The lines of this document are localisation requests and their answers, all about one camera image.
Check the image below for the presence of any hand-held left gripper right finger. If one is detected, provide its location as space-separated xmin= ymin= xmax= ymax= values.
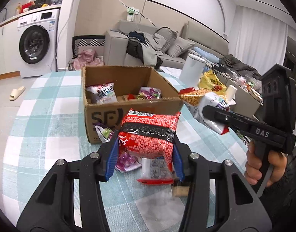
xmin=171 ymin=134 xmax=267 ymax=232

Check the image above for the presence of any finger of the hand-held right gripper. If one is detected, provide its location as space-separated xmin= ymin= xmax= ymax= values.
xmin=202 ymin=105 xmax=254 ymax=132

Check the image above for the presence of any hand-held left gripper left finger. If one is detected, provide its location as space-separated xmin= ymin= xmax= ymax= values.
xmin=16 ymin=134 xmax=119 ymax=232

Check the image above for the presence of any white purple snack packet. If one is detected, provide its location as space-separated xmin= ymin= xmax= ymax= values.
xmin=189 ymin=92 xmax=232 ymax=136

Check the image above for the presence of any white red snack packet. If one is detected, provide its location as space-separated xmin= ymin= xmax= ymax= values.
xmin=137 ymin=157 xmax=175 ymax=186

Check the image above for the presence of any red noodle packet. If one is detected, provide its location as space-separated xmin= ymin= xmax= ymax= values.
xmin=117 ymin=109 xmax=182 ymax=172

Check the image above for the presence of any brown cardboard box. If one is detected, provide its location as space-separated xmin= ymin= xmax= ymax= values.
xmin=81 ymin=65 xmax=184 ymax=144

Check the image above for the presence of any white pink snack packet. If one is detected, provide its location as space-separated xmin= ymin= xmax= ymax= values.
xmin=86 ymin=82 xmax=117 ymax=105

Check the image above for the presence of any person's right forearm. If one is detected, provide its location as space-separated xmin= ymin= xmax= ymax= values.
xmin=269 ymin=159 xmax=296 ymax=232

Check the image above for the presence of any person's right hand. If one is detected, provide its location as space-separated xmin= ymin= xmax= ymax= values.
xmin=245 ymin=141 xmax=287 ymax=187

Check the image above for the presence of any grey low cabinet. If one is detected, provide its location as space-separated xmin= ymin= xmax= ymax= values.
xmin=226 ymin=77 xmax=263 ymax=124

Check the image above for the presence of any white paper cup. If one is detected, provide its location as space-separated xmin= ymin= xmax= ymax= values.
xmin=226 ymin=84 xmax=238 ymax=101

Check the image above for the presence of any yellow plastic bag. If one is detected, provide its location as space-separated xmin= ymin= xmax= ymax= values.
xmin=198 ymin=64 xmax=228 ymax=96

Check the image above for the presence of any dark clothing pile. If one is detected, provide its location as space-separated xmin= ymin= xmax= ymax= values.
xmin=220 ymin=54 xmax=262 ymax=78

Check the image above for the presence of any white cylindrical appliance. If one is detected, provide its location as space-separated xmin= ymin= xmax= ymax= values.
xmin=179 ymin=54 xmax=207 ymax=85

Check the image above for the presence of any light blue cloth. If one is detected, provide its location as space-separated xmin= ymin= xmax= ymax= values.
xmin=193 ymin=47 xmax=221 ymax=63

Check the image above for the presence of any white curtain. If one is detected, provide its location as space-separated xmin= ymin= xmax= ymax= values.
xmin=235 ymin=6 xmax=288 ymax=70

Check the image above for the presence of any teal checked tablecloth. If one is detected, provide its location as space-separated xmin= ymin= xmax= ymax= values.
xmin=2 ymin=71 xmax=262 ymax=232

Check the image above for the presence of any grey cushion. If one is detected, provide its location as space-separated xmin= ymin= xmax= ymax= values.
xmin=166 ymin=36 xmax=195 ymax=58
xmin=156 ymin=27 xmax=178 ymax=54

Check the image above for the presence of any grey jacket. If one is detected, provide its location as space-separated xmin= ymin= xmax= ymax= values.
xmin=141 ymin=32 xmax=164 ymax=66

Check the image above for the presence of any pink cloth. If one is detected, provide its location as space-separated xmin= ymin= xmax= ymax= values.
xmin=73 ymin=49 xmax=104 ymax=68

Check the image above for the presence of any grey sofa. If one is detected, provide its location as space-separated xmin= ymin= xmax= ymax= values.
xmin=104 ymin=20 xmax=230 ymax=73

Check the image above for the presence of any black clothing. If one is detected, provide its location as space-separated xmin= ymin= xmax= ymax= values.
xmin=126 ymin=31 xmax=146 ymax=58

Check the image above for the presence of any beige slipper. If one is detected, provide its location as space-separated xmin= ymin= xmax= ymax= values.
xmin=9 ymin=86 xmax=26 ymax=101

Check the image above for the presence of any white washing machine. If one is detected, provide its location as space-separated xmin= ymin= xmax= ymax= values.
xmin=17 ymin=8 xmax=61 ymax=79

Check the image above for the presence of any black white patterned basket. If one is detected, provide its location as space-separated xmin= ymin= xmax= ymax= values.
xmin=72 ymin=36 xmax=106 ymax=58

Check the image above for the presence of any white counter cabinet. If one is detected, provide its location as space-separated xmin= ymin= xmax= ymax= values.
xmin=0 ymin=17 xmax=20 ymax=81

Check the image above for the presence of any red box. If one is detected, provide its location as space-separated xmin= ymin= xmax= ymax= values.
xmin=21 ymin=2 xmax=35 ymax=12

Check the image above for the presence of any green white wall controller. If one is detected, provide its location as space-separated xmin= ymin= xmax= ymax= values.
xmin=126 ymin=8 xmax=140 ymax=22

